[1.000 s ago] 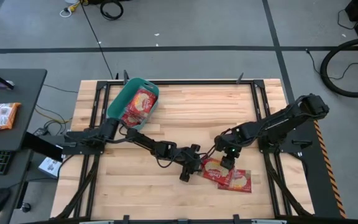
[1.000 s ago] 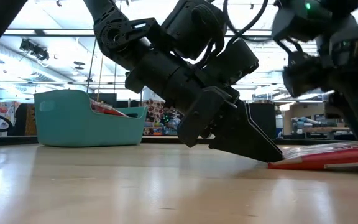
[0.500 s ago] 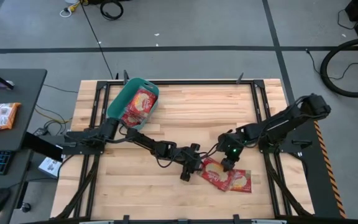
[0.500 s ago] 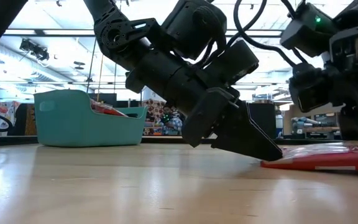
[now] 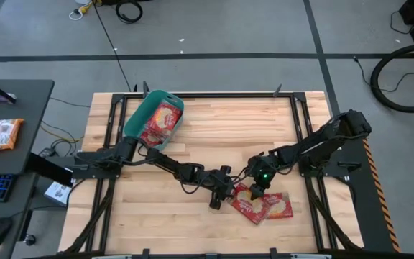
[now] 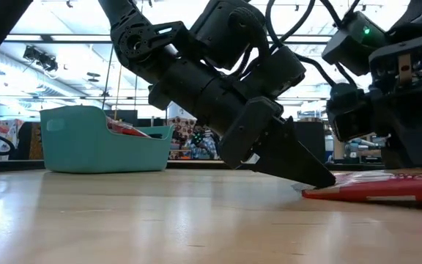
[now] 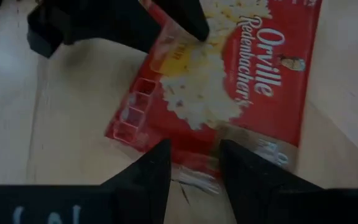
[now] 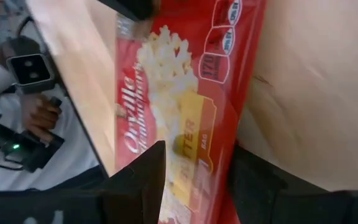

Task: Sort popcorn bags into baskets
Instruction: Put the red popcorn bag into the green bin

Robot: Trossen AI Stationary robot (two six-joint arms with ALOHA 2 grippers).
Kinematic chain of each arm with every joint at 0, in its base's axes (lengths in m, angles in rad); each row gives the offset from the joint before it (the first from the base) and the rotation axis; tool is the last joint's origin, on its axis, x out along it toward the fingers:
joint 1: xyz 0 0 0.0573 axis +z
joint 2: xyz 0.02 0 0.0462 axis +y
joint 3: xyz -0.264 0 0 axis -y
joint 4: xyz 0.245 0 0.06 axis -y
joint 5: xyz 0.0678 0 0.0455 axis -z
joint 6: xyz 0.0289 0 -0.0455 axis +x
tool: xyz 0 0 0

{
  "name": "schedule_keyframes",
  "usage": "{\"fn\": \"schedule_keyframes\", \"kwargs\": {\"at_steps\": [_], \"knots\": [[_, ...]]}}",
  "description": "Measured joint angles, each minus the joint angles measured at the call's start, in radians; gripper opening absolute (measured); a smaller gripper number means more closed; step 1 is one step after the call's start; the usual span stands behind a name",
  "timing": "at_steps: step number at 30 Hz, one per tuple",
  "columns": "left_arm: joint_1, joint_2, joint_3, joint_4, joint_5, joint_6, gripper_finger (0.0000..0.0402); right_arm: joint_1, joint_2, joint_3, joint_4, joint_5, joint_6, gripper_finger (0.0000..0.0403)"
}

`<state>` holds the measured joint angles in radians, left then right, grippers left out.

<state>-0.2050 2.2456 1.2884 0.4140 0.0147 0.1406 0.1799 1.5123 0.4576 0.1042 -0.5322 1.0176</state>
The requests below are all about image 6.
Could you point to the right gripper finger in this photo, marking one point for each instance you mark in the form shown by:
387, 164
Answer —
416, 128

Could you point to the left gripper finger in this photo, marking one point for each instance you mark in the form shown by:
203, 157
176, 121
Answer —
288, 157

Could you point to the red popcorn bag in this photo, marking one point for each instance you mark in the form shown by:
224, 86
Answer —
379, 188
126, 130

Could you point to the teal plastic basket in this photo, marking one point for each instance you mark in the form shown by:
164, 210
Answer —
86, 150

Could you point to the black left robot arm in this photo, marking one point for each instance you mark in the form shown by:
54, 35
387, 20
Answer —
123, 14

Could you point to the white cylinder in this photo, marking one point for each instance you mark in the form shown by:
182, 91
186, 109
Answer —
174, 110

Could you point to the patterned fabric panel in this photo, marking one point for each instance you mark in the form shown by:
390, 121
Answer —
181, 126

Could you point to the person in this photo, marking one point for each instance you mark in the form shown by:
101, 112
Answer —
205, 148

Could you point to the background work table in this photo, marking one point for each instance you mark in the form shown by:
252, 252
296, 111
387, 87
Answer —
361, 152

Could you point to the black ceiling-mounted device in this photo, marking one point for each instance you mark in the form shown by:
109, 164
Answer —
40, 58

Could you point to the floral cloth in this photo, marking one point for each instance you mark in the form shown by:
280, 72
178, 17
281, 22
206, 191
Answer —
2, 135

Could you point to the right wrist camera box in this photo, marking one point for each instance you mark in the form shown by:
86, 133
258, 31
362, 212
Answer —
350, 121

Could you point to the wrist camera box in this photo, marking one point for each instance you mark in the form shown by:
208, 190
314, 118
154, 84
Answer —
350, 121
280, 73

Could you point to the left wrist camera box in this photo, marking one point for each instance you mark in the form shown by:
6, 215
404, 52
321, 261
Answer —
280, 73

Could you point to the black aluminium table frame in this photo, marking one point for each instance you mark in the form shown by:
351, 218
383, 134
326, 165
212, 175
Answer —
13, 165

